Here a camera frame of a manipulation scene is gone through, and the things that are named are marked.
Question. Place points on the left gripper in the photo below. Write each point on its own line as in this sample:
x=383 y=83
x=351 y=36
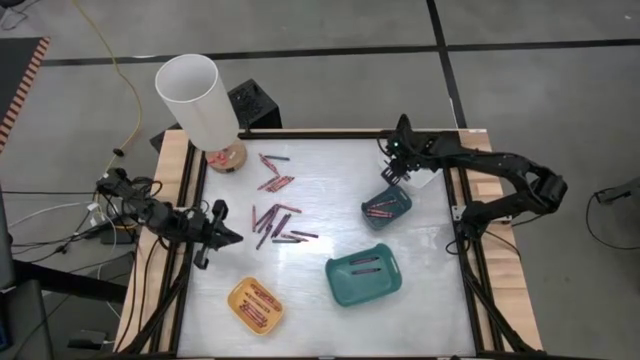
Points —
x=205 y=225

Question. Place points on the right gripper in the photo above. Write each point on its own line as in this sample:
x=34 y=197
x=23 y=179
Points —
x=407 y=150

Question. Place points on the purple crayon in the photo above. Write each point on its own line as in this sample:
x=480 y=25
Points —
x=281 y=226
x=264 y=238
x=305 y=234
x=365 y=260
x=271 y=219
x=366 y=271

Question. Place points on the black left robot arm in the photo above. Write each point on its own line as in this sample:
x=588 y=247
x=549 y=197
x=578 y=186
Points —
x=155 y=212

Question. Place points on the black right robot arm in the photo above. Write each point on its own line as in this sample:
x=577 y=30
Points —
x=500 y=162

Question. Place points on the small teal plastic bin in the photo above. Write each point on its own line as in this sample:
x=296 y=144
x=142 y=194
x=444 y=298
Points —
x=401 y=200

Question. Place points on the white plastic bin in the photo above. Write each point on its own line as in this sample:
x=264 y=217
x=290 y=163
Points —
x=430 y=177

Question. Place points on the blue crayon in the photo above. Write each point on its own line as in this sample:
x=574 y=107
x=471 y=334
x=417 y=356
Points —
x=266 y=215
x=277 y=158
x=285 y=241

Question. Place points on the yellow plastic bin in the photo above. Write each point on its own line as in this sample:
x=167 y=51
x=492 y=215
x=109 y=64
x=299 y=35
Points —
x=237 y=301

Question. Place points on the round wooden lamp base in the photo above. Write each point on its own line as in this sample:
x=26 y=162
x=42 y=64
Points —
x=235 y=162

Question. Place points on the red clips pile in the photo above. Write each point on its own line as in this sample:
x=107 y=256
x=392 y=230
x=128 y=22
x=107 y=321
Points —
x=217 y=159

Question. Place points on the large teal plastic bin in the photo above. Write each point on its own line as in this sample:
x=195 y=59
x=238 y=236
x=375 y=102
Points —
x=365 y=290

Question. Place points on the black speaker box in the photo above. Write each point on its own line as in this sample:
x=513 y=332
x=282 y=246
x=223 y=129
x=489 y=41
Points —
x=252 y=105

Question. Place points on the white cylindrical lamp shade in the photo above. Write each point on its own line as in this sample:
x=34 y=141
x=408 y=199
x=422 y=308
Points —
x=195 y=100

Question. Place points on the grey floor stand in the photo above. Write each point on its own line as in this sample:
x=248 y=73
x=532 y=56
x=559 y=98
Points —
x=25 y=320

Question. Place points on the grey floor device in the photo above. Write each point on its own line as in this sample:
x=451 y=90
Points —
x=620 y=192

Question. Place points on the black mat striped edge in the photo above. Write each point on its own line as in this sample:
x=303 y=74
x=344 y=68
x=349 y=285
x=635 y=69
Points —
x=15 y=75

